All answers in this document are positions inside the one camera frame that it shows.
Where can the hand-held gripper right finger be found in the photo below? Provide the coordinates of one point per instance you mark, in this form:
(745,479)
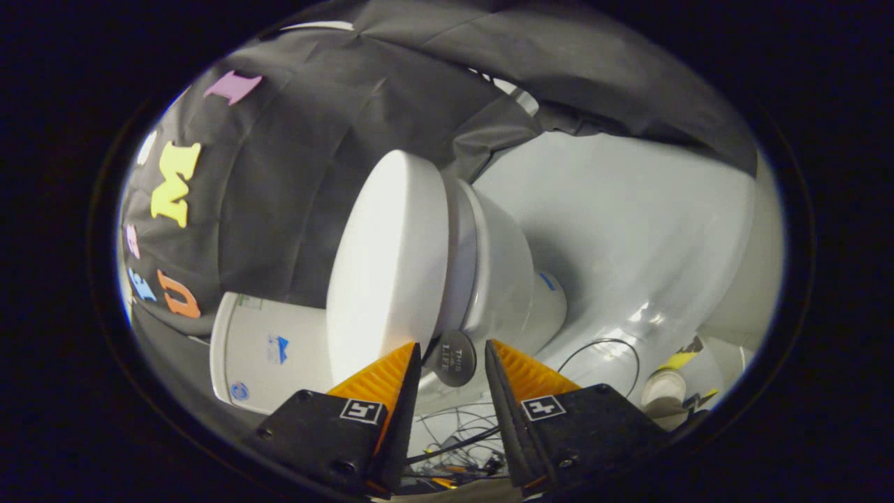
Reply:
(506,426)

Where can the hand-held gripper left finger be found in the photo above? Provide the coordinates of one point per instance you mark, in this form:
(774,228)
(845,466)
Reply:
(401,426)

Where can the white toilet lid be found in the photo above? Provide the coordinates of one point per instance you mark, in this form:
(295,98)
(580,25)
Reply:
(387,258)

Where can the white ceramic toilet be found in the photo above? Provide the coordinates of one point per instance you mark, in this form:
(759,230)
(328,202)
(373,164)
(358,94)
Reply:
(503,265)

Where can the yellow black strip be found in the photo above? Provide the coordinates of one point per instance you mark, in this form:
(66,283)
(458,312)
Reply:
(681,358)

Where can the black backdrop cloth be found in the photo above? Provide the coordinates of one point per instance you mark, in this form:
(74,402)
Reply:
(293,175)

